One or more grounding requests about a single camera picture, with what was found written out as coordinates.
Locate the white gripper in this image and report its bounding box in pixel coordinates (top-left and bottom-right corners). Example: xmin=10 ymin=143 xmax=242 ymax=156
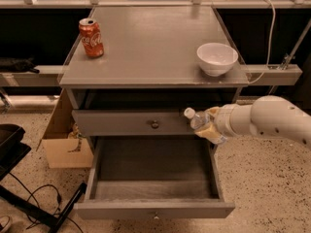
xmin=194 ymin=104 xmax=237 ymax=145

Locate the clear plastic water bottle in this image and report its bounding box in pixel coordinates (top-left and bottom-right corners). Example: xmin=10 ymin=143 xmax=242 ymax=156
xmin=184 ymin=108 xmax=215 ymax=131

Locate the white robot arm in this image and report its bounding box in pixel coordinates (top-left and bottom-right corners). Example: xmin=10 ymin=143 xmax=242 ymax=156
xmin=194 ymin=96 xmax=311 ymax=149

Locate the open grey lower drawer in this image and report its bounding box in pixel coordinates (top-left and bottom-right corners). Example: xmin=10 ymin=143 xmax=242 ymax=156
xmin=75 ymin=136 xmax=235 ymax=219

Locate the closed grey middle drawer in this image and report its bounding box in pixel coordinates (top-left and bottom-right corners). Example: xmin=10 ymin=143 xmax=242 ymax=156
xmin=72 ymin=110 xmax=194 ymax=136

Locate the white ceramic bowl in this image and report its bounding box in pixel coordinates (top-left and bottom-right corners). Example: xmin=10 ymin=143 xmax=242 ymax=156
xmin=196 ymin=43 xmax=238 ymax=77

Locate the cardboard box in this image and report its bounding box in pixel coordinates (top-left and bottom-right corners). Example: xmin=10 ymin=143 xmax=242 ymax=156
xmin=42 ymin=90 xmax=93 ymax=168

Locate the red Coca-Cola can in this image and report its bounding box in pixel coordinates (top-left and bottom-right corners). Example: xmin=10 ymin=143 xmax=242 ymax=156
xmin=79 ymin=17 xmax=104 ymax=57

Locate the black metal stand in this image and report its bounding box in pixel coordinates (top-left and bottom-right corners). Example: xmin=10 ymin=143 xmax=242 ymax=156
xmin=0 ymin=123 xmax=87 ymax=233

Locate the black bag on shelf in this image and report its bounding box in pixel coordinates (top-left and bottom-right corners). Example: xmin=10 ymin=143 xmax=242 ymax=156
xmin=0 ymin=57 xmax=39 ymax=74

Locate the white shoe tip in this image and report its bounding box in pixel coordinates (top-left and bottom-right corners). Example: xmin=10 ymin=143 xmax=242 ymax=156
xmin=0 ymin=216 xmax=13 ymax=233

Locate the black cable on floor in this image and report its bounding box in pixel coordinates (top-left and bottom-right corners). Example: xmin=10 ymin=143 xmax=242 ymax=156
xmin=7 ymin=171 xmax=85 ymax=233

